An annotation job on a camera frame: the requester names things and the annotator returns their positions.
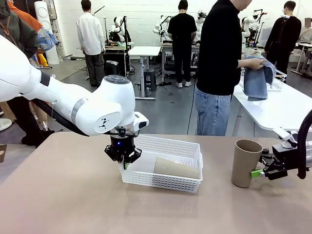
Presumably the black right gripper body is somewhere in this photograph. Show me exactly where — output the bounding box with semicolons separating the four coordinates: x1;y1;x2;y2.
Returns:
272;143;299;172

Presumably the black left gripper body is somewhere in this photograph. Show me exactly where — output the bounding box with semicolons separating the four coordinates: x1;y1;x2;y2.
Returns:
110;135;136;162

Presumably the beige plastic cup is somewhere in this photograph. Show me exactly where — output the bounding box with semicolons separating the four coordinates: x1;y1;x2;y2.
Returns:
231;138;263;189
153;156;201;180

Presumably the white perforated plastic basket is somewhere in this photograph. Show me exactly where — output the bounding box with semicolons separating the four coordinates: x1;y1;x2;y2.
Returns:
119;134;204;194

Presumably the blue denim cloth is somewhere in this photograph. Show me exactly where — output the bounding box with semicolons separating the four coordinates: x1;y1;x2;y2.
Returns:
243;55;276;102

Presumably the person's right hand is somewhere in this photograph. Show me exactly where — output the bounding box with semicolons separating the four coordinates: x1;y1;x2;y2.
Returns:
248;58;266;70

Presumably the white work table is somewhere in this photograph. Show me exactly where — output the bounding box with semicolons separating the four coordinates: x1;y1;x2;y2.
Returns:
230;73;312;137

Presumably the gray plastic stool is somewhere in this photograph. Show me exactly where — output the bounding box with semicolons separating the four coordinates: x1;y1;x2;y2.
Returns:
143;69;157;92

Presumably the white standing desk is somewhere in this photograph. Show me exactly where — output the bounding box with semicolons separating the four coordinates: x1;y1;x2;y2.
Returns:
128;45;162;100

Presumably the brown cardboard piece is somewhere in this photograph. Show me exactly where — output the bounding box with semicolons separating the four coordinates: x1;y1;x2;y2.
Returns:
0;144;8;163

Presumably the white round fan base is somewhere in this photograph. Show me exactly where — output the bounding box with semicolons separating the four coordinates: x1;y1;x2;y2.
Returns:
0;117;13;132

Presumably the person in white shirt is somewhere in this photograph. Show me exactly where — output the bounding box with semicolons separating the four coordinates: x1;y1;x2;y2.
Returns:
76;0;106;88

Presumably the person with glasses in black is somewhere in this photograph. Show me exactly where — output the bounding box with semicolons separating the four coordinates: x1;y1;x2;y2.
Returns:
264;0;302;83

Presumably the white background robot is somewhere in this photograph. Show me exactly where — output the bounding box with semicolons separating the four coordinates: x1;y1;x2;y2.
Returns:
241;16;263;47
153;15;174;39
107;16;132;43
196;9;208;39

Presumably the person in black sweater jeans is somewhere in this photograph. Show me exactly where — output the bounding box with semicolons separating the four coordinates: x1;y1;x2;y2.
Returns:
194;0;253;137

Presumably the seated person in grey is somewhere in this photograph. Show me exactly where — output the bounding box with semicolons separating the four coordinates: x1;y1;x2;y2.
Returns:
298;18;312;44

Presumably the person in black t-shirt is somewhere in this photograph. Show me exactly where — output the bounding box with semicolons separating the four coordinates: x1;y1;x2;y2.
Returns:
167;0;197;88

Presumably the person in dark green jacket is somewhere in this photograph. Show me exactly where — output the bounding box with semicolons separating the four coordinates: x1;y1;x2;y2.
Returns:
0;0;56;147

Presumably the orange clothed figure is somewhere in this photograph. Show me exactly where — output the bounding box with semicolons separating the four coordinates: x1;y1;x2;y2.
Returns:
7;0;59;69

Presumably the white tower fan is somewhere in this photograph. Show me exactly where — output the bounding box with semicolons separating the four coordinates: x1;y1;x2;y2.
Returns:
34;0;60;65

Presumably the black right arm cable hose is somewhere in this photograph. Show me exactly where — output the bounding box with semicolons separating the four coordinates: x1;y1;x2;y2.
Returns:
296;114;312;180

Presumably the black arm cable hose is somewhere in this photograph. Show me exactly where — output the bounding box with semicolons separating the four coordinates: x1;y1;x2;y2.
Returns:
296;114;312;180
30;97;91;137

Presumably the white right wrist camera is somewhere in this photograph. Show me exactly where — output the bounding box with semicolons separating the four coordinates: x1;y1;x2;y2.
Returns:
272;127;299;149

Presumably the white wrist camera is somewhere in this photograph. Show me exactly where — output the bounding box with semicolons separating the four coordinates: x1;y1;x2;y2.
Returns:
272;127;299;149
133;111;150;130

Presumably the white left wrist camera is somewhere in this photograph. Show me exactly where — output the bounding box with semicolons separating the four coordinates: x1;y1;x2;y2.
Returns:
133;111;150;130

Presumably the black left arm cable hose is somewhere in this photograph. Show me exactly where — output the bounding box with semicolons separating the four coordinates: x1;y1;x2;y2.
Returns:
30;97;91;137

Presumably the white wire rack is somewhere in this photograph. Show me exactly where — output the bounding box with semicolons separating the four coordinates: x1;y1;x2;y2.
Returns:
240;68;288;92

